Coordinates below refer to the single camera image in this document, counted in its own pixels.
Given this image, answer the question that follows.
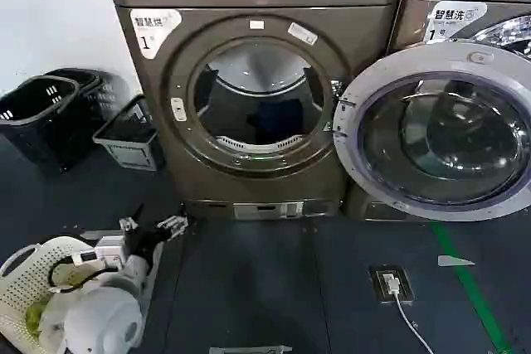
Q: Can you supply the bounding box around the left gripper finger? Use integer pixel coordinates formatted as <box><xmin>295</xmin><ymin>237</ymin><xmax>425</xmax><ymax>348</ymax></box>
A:
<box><xmin>153</xmin><ymin>213</ymin><xmax>190</xmax><ymax>243</ymax></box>
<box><xmin>119</xmin><ymin>203</ymin><xmax>145</xmax><ymax>234</ymax></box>

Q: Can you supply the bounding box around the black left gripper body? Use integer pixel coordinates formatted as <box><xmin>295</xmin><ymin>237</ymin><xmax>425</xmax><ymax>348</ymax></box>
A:
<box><xmin>123</xmin><ymin>227</ymin><xmax>163</xmax><ymax>258</ymax></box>

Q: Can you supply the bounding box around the grey plastic laundry basket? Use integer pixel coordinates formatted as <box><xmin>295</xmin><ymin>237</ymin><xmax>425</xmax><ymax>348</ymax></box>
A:
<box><xmin>91</xmin><ymin>95</ymin><xmax>167</xmax><ymax>172</ymax></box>

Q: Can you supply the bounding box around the white perforated laundry basket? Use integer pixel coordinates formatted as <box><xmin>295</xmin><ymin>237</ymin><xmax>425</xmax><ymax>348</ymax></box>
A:
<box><xmin>0</xmin><ymin>235</ymin><xmax>165</xmax><ymax>354</ymax></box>

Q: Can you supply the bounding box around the green cloth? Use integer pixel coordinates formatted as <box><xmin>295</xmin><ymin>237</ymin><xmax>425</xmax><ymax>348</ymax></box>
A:
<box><xmin>24</xmin><ymin>269</ymin><xmax>86</xmax><ymax>334</ymax></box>

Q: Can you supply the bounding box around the black plastic laundry basket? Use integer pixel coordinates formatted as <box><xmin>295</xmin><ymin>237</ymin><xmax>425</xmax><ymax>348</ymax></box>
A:
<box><xmin>45</xmin><ymin>67</ymin><xmax>132</xmax><ymax>172</ymax></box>
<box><xmin>0</xmin><ymin>75</ymin><xmax>82</xmax><ymax>175</ymax></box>

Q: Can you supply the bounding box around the grey dryer with open drum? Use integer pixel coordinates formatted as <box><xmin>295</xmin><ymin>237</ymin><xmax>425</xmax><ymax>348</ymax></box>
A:
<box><xmin>99</xmin><ymin>0</ymin><xmax>412</xmax><ymax>222</ymax></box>

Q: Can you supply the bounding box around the dark blue garment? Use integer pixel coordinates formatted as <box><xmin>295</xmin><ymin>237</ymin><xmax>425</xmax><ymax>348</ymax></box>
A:
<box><xmin>246</xmin><ymin>99</ymin><xmax>309</xmax><ymax>146</ymax></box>

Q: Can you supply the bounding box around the white numbered dryer sticker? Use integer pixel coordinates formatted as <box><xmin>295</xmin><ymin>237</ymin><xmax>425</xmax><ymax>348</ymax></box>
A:
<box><xmin>130</xmin><ymin>8</ymin><xmax>183</xmax><ymax>61</ymax></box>

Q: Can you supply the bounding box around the metal floor socket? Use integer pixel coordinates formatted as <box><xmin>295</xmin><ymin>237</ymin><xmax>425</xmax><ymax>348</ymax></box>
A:
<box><xmin>368</xmin><ymin>264</ymin><xmax>416</xmax><ymax>302</ymax></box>

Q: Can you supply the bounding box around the grey arrow floor sticker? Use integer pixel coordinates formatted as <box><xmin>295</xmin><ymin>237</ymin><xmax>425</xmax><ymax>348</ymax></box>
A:
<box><xmin>437</xmin><ymin>254</ymin><xmax>476</xmax><ymax>268</ymax></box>

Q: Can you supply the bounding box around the round glass dryer door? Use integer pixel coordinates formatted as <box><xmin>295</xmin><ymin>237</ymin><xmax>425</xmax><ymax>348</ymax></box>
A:
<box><xmin>331</xmin><ymin>45</ymin><xmax>531</xmax><ymax>222</ymax></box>

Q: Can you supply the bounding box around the green floor tape strip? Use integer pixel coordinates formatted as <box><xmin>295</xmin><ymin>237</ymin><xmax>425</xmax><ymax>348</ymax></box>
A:
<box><xmin>429</xmin><ymin>221</ymin><xmax>514</xmax><ymax>354</ymax></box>

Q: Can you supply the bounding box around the white numbered washer sticker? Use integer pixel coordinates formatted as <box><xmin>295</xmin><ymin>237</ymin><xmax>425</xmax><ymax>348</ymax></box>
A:
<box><xmin>425</xmin><ymin>2</ymin><xmax>489</xmax><ymax>42</ymax></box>

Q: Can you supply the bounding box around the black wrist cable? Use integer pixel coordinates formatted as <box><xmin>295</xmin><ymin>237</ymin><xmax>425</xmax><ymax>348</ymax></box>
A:
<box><xmin>46</xmin><ymin>257</ymin><xmax>125</xmax><ymax>293</ymax></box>

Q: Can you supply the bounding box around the white plug with cable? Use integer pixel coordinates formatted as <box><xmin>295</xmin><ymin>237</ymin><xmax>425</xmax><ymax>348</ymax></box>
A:
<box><xmin>382</xmin><ymin>273</ymin><xmax>436</xmax><ymax>354</ymax></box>

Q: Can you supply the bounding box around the grey machine with drawer handle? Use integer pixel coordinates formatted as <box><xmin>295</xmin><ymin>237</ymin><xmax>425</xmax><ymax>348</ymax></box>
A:
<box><xmin>343</xmin><ymin>0</ymin><xmax>531</xmax><ymax>222</ymax></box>

